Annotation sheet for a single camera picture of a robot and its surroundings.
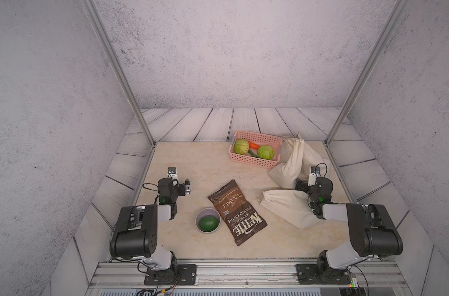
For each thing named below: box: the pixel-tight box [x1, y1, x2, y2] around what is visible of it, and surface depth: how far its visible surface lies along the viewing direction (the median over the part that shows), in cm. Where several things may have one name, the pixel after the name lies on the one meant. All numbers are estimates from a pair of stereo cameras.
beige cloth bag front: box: [259, 189, 319, 229], surface depth 86 cm
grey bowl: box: [194, 207, 222, 234], surface depth 86 cm
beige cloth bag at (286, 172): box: [267, 133, 305, 190], surface depth 90 cm
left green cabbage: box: [233, 138, 250, 155], surface depth 111 cm
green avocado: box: [198, 214, 220, 232], surface depth 84 cm
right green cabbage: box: [257, 144, 275, 160], surface depth 110 cm
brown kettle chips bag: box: [207, 179, 268, 247], surface depth 88 cm
